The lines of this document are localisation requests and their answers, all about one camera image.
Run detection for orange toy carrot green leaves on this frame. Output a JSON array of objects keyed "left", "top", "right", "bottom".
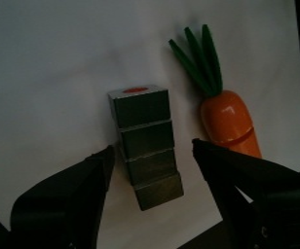
[{"left": 169, "top": 23, "right": 263, "bottom": 160}]

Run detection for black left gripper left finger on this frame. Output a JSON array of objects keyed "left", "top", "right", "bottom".
[{"left": 8, "top": 144, "right": 116, "bottom": 249}]

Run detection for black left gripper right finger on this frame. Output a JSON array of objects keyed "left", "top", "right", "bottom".
[{"left": 190, "top": 138, "right": 300, "bottom": 249}]

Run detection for dark green toy sushi roll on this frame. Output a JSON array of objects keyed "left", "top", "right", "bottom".
[{"left": 107, "top": 85, "right": 185, "bottom": 212}]

